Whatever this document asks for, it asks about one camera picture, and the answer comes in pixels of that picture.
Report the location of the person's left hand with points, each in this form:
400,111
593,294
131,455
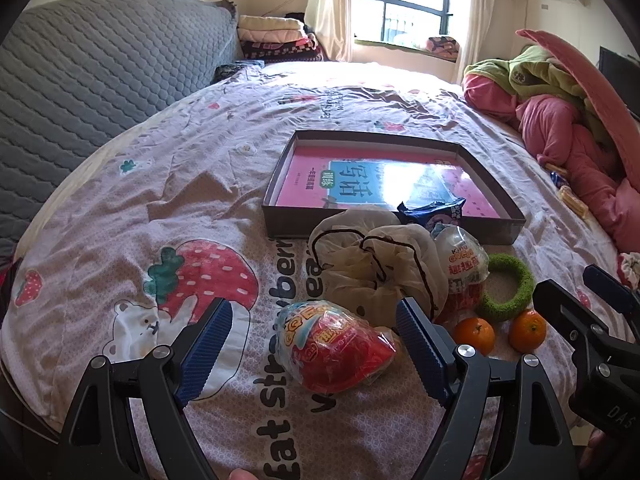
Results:
243,475

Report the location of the black television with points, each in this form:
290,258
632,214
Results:
617,70

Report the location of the dark cloth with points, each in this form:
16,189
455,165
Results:
237,70

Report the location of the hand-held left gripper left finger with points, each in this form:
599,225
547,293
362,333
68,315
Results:
212,345

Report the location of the blue cookie packet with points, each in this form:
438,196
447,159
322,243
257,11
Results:
430,215

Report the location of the yellow snack packet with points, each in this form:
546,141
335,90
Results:
572,201

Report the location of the cream curtain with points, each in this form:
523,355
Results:
470,20
330,10

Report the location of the dark patterned folded blanket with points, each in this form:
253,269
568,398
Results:
290,50

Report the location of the pink and blue book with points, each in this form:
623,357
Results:
310,180

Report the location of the pink quilt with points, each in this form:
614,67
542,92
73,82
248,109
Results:
560,125

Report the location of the patterned cloth on windowsill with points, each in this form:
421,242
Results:
442,45

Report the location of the pink cushion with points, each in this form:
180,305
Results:
595,80

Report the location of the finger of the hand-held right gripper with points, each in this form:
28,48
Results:
610,287
565,310

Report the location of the pink folded blanket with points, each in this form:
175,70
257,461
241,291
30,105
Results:
270,35

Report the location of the grey quilted headboard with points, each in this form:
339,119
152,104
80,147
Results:
100,75

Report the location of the orange snack packet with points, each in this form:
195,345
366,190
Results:
556,168

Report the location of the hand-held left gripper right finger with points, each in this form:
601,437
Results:
420,350

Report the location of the shallow grey cardboard box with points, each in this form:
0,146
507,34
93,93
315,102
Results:
285,222

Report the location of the red white toy egg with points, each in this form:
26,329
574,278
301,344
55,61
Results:
460,260
340,355

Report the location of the cream folded blanket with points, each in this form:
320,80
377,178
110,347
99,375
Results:
270,21

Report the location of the orange mandarin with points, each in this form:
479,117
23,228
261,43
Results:
527,331
475,336

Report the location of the small blue snack packet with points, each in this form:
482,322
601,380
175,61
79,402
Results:
557,178

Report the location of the green blanket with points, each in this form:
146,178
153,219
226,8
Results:
540,75

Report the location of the white floral scrunchie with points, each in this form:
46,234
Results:
630,270

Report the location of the dark framed window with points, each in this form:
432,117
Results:
400,5

